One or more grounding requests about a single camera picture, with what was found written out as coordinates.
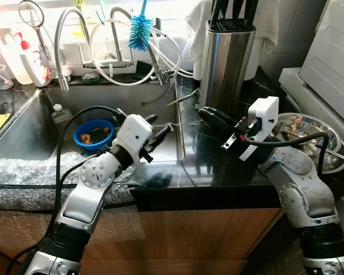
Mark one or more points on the large white appliance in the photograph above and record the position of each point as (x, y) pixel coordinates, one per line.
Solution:
(332, 63)

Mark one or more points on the clear dish liquid bottle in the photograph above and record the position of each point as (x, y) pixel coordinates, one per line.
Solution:
(60, 117)

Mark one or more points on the blue plastic bowl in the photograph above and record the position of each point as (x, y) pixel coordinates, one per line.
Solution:
(80, 137)

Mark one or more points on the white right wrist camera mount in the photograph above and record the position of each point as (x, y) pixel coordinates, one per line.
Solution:
(264, 114)

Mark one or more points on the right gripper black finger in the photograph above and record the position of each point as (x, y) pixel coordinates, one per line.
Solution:
(223, 114)
(215, 125)

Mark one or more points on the stainless steel sink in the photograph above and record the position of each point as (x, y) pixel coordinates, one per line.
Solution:
(132, 109)

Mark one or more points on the wooden cabinet front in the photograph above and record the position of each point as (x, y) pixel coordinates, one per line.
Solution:
(189, 240)

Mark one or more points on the round metal mesh strainer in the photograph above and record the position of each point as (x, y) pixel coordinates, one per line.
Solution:
(31, 12)

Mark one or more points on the clear plastic cup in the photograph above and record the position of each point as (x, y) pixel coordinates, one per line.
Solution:
(0, 77)

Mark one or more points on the stainless steel bowl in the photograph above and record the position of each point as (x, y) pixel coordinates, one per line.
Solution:
(301, 123)

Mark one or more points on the pale pump bottle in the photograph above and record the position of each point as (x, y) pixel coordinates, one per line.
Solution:
(11, 66)

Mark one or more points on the steel tap with valve spout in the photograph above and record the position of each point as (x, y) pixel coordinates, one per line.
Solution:
(115, 43)

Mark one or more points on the long metal spoon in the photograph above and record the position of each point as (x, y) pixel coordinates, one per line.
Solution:
(338, 156)

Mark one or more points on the blue bottle brush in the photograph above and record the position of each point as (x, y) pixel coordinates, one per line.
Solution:
(140, 31)

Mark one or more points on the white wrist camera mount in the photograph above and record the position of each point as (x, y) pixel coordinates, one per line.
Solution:
(135, 132)
(264, 114)

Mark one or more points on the large stainless steel plate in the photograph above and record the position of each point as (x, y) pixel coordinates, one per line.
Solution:
(335, 165)

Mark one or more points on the grey blue scrub pad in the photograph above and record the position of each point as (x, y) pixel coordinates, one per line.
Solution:
(90, 78)

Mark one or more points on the white towel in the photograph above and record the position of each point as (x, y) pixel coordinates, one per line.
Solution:
(198, 23)

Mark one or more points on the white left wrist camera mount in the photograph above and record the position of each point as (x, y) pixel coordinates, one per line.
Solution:
(135, 132)

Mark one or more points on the flexible steel gooseneck faucet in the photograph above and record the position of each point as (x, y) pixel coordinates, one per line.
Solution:
(58, 57)

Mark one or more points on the small black box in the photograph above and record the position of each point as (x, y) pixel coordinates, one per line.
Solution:
(157, 24)

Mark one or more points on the small steel dish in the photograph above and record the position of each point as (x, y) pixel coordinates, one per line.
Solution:
(66, 73)

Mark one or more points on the white soap bottle red pump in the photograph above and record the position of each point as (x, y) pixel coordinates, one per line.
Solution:
(37, 69)

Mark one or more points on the dark green sponge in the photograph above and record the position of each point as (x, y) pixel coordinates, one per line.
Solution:
(142, 70)

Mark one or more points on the stainless steel knife block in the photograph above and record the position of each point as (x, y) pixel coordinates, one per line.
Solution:
(229, 69)

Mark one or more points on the clear bubble wrap sheet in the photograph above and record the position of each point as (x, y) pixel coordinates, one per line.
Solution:
(23, 172)

